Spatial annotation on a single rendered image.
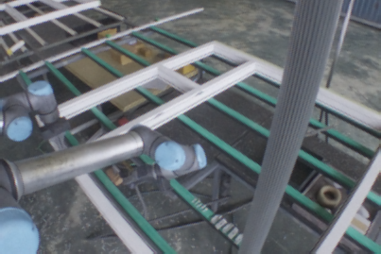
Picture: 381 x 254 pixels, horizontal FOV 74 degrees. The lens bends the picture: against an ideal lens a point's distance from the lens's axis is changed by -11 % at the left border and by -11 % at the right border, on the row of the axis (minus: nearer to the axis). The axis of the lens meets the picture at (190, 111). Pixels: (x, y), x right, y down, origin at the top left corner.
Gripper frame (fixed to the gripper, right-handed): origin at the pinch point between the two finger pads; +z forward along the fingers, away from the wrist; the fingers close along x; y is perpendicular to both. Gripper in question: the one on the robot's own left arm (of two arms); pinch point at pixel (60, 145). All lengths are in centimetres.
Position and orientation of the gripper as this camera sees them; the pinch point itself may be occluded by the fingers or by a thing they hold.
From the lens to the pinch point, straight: 140.7
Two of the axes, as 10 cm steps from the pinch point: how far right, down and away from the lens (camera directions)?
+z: 0.0, 8.0, 6.1
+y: -6.8, -4.4, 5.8
